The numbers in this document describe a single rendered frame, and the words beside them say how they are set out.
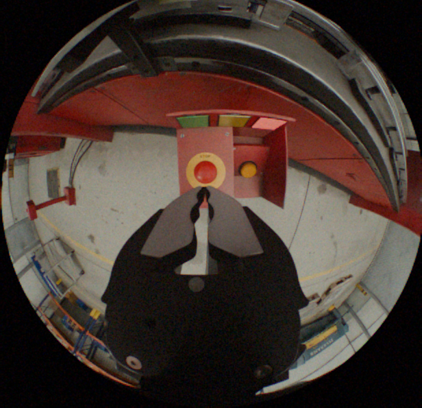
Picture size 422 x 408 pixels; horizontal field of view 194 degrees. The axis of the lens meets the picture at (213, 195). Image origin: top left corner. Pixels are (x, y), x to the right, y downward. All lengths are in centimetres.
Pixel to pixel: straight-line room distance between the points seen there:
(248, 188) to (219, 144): 14
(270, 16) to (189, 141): 33
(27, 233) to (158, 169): 695
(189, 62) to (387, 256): 780
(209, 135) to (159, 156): 89
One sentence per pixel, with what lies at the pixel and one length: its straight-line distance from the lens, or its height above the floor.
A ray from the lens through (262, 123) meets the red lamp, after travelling 22.
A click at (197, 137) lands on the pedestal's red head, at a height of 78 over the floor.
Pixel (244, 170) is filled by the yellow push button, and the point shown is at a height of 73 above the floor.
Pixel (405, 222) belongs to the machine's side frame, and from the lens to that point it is 197.
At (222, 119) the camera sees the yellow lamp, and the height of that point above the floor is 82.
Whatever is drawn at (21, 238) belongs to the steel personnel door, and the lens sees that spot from 738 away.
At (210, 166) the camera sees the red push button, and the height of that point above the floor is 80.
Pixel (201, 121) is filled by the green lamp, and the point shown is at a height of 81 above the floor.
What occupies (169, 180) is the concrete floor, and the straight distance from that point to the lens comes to 107.
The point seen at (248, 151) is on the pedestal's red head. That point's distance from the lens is 28.
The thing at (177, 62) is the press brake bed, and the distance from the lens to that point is 32.
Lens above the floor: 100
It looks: 78 degrees down
